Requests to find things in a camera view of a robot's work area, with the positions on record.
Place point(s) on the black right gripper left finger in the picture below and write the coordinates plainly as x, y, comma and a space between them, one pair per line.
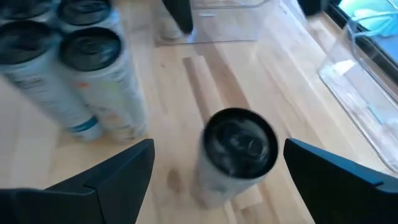
93, 199

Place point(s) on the clear plastic bin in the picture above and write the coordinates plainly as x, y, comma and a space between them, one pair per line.
357, 93
230, 28

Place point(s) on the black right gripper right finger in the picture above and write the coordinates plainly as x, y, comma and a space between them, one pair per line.
342, 196

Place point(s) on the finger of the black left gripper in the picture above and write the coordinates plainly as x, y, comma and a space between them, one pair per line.
174, 12
185, 15

